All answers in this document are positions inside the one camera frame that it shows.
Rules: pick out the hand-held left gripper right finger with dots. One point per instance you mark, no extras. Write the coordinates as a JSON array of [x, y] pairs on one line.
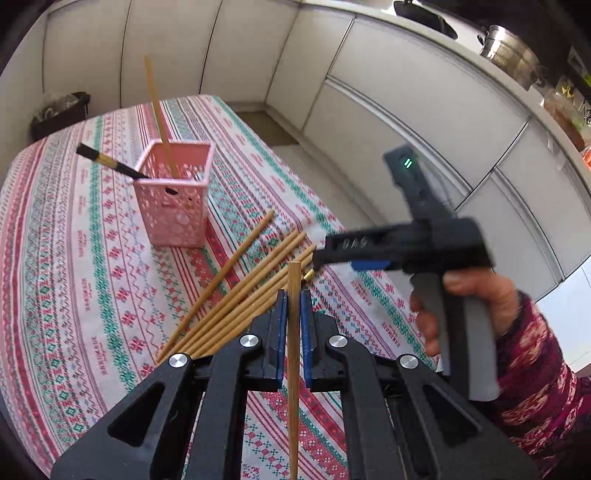
[[306, 341]]

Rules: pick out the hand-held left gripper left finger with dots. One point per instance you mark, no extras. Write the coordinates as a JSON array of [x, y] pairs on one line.
[[280, 341]]

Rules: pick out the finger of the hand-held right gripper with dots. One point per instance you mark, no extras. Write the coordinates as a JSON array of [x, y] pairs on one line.
[[360, 247]]

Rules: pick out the pink plastic basket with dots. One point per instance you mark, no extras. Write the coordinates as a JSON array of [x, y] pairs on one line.
[[175, 217]]

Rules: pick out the person's right forearm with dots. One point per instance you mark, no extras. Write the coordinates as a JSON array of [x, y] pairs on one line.
[[545, 392]]

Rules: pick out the person's right hand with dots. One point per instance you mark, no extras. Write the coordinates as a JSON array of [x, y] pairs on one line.
[[485, 300]]

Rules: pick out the white kitchen cabinets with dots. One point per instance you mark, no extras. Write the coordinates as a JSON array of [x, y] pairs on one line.
[[392, 101]]

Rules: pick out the plastic bag of food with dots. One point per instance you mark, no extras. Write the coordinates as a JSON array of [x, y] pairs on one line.
[[561, 115]]

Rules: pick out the white countertop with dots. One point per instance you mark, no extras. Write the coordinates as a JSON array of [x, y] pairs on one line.
[[466, 51]]

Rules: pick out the steel pot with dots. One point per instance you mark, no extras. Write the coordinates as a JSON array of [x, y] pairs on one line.
[[510, 50]]

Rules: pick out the patterned tablecloth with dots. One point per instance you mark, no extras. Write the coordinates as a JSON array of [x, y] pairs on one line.
[[69, 277]]

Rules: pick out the black wok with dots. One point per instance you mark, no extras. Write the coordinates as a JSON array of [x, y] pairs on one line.
[[427, 16]]

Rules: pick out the dark trash bin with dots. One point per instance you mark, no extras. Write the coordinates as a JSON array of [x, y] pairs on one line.
[[60, 115]]

